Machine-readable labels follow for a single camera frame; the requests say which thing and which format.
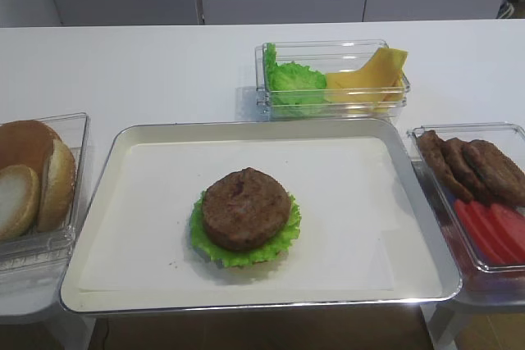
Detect sesame top bun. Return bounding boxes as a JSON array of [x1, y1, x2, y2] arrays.
[[0, 120, 62, 175]]

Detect clear lettuce and cheese box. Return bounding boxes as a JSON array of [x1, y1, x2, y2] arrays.
[[255, 39, 410, 120]]

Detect yellow cheese slice flat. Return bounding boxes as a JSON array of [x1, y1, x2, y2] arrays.
[[325, 72, 406, 105]]

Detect yellow cheese slice upright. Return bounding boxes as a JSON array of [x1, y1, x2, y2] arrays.
[[354, 48, 408, 103]]

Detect brown burger patty on lettuce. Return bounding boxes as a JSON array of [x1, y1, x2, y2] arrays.
[[202, 167, 292, 252]]

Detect green lettuce in box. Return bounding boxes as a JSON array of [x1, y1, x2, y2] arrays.
[[264, 43, 326, 109]]

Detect green lettuce leaf under patty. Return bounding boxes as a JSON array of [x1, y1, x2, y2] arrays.
[[189, 192, 302, 268]]

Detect silver metal tray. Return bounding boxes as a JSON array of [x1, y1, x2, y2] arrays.
[[60, 119, 461, 315]]

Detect left brown patty in box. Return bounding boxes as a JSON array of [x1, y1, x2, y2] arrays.
[[417, 130, 474, 202]]

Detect brown patty in box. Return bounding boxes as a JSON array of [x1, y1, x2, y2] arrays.
[[417, 130, 474, 202], [462, 139, 524, 207], [441, 138, 494, 205]]

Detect bun half standing edge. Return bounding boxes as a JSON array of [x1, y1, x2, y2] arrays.
[[36, 139, 75, 233]]

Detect clear patty and tomato box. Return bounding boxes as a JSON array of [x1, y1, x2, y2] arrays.
[[407, 123, 524, 273]]

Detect middle brown patty in box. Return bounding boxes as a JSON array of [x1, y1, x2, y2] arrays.
[[441, 138, 494, 205]]

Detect clear bun container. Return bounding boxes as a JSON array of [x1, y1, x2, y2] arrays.
[[1, 112, 89, 271]]

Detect right brown patty in box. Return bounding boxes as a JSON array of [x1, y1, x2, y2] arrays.
[[462, 139, 524, 207]]

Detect left red tomato slice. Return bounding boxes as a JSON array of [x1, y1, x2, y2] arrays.
[[454, 199, 505, 265]]

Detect red tomato slice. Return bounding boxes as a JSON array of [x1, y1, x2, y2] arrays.
[[469, 201, 523, 265], [490, 203, 524, 264], [454, 199, 505, 265]]

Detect bun half white face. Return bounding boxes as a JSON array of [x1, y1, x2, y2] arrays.
[[1, 165, 40, 241]]

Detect middle red tomato slice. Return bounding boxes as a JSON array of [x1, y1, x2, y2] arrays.
[[469, 201, 523, 265]]

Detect right red tomato slice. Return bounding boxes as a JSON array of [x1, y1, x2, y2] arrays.
[[490, 203, 524, 264]]

